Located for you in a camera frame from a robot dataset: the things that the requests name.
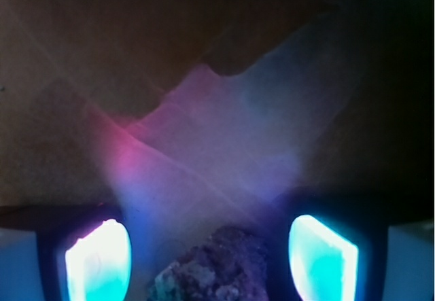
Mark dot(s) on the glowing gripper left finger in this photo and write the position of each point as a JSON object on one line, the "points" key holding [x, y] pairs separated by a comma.
{"points": [[84, 254]]}

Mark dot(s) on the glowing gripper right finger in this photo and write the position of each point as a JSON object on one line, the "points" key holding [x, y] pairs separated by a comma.
{"points": [[336, 249]]}

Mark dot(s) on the brown paper-lined cardboard box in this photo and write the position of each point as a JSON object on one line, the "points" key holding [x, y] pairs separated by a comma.
{"points": [[198, 106]]}

